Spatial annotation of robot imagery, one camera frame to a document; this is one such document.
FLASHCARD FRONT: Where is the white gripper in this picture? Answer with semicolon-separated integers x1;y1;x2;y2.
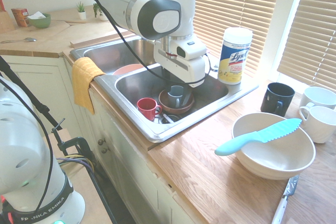
153;47;206;105

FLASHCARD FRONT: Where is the turquoise serrated plastic knife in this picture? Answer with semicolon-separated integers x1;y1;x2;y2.
214;118;303;156

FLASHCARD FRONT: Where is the sink drain strainer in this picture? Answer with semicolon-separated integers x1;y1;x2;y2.
160;113;182;125

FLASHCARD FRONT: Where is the stainless steel double sink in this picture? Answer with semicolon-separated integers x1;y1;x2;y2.
69;36;259;143

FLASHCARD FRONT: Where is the grey-blue mug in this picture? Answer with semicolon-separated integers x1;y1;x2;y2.
167;85;187;108

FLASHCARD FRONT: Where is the brown bowl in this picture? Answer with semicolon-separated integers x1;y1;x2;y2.
158;89;195;115

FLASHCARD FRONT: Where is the red mug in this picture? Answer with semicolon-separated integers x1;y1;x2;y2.
136;97;163;121

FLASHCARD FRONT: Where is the pink plate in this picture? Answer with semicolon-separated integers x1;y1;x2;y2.
112;63;145;77

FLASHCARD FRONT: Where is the Lysol wipes canister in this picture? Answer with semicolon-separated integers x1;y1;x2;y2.
217;27;254;86

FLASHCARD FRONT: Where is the cream kitchen cabinet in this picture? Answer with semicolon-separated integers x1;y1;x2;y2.
0;54;200;224

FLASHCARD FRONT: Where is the yellow dish towel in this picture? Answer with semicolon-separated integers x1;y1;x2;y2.
71;56;106;115

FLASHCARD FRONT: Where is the black mug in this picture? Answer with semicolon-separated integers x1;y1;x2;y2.
260;82;296;117

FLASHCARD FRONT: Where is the trailing plant in white pot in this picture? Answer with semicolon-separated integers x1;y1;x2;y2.
92;3;110;22

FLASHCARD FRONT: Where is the black clamp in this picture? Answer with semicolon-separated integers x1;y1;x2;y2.
51;118;93;162

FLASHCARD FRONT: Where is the small plant in white pot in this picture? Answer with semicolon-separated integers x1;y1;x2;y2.
75;1;87;20

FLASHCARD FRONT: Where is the large cream bowl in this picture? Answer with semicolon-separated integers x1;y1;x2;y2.
231;113;317;181

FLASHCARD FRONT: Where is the white mug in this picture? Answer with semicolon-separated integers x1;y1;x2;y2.
299;87;336;111
298;105;336;144

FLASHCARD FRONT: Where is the narrow beige window blind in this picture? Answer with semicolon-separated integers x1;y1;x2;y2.
277;0;336;92

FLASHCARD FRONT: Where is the green bowl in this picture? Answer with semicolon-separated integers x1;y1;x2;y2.
27;13;52;29

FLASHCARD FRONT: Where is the metal spoon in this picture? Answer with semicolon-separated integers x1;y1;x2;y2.
0;37;37;44

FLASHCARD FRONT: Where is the orange cardboard box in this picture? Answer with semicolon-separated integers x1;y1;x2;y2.
10;8;31;27

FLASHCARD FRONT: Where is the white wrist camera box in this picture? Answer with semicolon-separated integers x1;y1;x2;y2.
172;37;207;61

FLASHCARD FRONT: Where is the bundle of coloured wires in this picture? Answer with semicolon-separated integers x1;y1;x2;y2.
59;154;97;175

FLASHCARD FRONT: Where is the black base cable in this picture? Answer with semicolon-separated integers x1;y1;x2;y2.
0;79;55;210

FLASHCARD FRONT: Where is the white-handled steel knife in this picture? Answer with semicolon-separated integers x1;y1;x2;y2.
271;174;300;224

